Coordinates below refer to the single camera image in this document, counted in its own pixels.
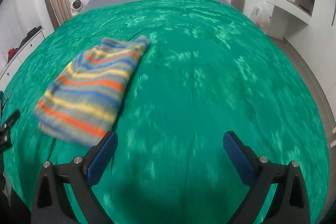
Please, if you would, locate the black object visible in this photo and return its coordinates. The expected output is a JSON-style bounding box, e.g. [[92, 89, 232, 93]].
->
[[20, 26, 42, 45]]

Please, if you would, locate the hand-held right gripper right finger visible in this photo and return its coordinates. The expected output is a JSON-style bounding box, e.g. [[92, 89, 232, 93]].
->
[[223, 131, 311, 224]]

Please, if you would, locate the white plastic bag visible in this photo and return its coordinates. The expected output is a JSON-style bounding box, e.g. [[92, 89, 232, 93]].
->
[[251, 0, 273, 33]]

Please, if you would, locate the small white fan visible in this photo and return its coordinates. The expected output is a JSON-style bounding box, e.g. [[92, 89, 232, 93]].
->
[[70, 0, 85, 14]]

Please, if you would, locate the red cloth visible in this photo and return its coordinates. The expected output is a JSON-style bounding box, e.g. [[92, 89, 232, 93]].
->
[[7, 48, 20, 60]]

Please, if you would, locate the white low cabinet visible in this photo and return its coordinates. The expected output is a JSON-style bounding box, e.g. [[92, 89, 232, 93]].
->
[[0, 26, 47, 81]]

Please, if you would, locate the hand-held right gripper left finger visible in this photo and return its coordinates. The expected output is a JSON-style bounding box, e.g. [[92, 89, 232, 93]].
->
[[31, 131, 118, 224]]

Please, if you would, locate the white desk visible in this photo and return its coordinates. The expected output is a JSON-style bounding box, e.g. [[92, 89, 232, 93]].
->
[[231, 0, 319, 41]]

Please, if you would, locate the green patterned blanket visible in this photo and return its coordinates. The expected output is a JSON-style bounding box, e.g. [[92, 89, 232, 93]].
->
[[0, 0, 331, 224]]

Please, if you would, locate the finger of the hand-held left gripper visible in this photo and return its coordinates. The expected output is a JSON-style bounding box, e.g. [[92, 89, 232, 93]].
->
[[2, 109, 21, 131]]

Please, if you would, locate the striped knitted sweater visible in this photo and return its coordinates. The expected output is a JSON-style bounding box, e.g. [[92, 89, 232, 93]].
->
[[33, 35, 151, 147]]

